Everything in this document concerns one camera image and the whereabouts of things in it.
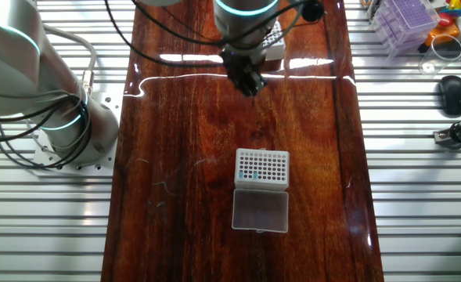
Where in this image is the orange toy with red knob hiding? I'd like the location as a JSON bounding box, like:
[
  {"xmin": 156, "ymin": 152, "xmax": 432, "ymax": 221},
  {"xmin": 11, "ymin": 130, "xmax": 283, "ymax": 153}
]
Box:
[{"xmin": 417, "ymin": 0, "xmax": 461, "ymax": 54}]

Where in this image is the white tip rack clear lid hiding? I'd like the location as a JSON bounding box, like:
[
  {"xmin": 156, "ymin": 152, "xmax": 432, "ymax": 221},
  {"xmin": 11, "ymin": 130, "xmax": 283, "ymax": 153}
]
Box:
[
  {"xmin": 231, "ymin": 147, "xmax": 290, "ymax": 234},
  {"xmin": 261, "ymin": 18, "xmax": 287, "ymax": 62}
]

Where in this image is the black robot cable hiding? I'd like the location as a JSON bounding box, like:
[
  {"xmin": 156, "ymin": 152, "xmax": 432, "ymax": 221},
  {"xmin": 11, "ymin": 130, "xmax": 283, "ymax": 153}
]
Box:
[{"xmin": 0, "ymin": 88, "xmax": 93, "ymax": 172}]

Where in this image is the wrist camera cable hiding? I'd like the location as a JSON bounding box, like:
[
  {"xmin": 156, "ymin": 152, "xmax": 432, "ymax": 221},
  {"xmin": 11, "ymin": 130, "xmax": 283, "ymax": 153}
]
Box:
[{"xmin": 103, "ymin": 0, "xmax": 313, "ymax": 68}]

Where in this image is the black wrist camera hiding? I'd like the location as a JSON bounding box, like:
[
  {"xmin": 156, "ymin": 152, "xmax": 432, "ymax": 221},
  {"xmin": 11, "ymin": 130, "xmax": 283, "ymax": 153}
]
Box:
[{"xmin": 300, "ymin": 0, "xmax": 326, "ymax": 24}]

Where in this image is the side camera mount arm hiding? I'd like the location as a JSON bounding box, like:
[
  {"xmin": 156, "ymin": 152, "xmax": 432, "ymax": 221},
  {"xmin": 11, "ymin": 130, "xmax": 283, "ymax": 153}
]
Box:
[{"xmin": 433, "ymin": 115, "xmax": 461, "ymax": 152}]

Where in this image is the grey cable with metal connector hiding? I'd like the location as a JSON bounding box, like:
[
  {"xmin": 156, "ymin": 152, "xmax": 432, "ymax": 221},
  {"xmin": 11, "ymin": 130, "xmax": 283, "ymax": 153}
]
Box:
[{"xmin": 41, "ymin": 23, "xmax": 98, "ymax": 96}]

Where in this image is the purple pipette tip box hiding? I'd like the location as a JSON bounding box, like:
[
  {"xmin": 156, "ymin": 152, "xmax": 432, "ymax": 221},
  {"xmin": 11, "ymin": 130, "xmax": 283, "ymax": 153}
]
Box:
[{"xmin": 369, "ymin": 0, "xmax": 441, "ymax": 60}]

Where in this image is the dark red wooden board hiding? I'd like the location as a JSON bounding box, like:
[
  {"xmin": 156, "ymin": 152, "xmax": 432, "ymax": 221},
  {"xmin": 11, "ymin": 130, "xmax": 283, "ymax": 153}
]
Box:
[{"xmin": 100, "ymin": 0, "xmax": 385, "ymax": 282}]

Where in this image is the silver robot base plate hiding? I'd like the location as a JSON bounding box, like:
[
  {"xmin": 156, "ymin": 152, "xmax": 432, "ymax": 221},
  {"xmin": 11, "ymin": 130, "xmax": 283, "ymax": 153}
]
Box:
[{"xmin": 32, "ymin": 92, "xmax": 124, "ymax": 177}]

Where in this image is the black computer mouse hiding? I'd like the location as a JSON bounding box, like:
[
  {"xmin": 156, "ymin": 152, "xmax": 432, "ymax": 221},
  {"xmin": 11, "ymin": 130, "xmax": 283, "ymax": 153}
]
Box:
[{"xmin": 438, "ymin": 74, "xmax": 461, "ymax": 117}]

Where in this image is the clear plastic cup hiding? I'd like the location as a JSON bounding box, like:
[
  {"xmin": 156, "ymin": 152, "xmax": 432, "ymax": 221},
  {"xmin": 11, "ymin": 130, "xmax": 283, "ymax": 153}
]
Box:
[{"xmin": 417, "ymin": 34, "xmax": 461, "ymax": 76}]

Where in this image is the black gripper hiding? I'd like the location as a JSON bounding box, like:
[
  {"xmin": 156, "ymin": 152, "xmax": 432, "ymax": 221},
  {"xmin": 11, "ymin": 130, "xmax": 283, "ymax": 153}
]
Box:
[{"xmin": 219, "ymin": 50, "xmax": 268, "ymax": 98}]

